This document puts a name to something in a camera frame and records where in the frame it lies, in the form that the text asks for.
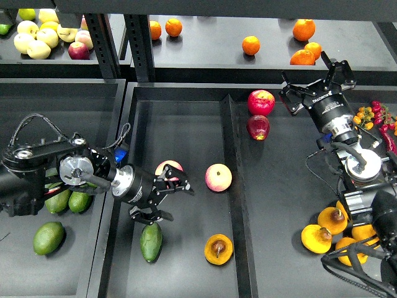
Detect red chili pepper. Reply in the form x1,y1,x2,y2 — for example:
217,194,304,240
380,130,396,154

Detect pink apple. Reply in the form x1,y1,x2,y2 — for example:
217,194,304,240
154,160,183,181
205,163,232,192

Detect yellow pear with brown stem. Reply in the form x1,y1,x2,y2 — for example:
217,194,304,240
204,233,233,266

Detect yellow pear pile upper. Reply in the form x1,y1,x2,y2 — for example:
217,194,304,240
317,207,347,235

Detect orange on shelf middle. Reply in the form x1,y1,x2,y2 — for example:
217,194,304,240
242,35,261,56

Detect large orange on shelf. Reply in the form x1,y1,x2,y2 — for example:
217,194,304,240
292,19,316,42

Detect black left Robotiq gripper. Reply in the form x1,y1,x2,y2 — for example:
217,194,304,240
111,165,194,225

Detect pale yellow apple left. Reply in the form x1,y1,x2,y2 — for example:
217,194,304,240
14,33,35,55

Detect pale yellow apple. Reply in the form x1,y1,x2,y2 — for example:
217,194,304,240
27,40,51,60
14,33,35,55

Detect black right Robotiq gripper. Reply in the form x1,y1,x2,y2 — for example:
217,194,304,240
279,51,357,133

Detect pale yellow apple front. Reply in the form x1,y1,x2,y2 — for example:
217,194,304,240
27,40,51,60

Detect dark red apple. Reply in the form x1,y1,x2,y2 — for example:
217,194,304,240
246,115,270,141

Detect black tray divider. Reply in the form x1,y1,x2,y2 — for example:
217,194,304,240
220,94,258,297

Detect bright red apple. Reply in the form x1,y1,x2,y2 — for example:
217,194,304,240
248,89,275,116

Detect small orange right shelf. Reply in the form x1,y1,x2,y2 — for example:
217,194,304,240
304,42,322,60

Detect green avocado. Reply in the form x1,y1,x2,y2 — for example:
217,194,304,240
68,192,91,213
140,222,163,263

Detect green lime on shelf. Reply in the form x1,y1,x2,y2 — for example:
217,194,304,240
18,8,36,20

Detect black shelf upright post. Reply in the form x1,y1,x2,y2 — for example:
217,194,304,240
123,14,155,83

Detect pink apple left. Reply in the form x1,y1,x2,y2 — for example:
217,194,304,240
154,160,183,181

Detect red apple on shelf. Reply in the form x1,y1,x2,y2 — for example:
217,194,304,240
68,42,90,60

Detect orange on shelf far left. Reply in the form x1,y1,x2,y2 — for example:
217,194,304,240
149,20,162,40

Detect red cherry tomato bunch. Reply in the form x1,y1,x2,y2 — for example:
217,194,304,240
371,101,396,135

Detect yellow pear pile bottom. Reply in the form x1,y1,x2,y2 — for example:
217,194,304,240
334,237,370,267

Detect orange at shelf edge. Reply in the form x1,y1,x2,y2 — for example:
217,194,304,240
290,49,316,65

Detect pink apple right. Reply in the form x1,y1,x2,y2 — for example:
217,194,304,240
205,163,232,192

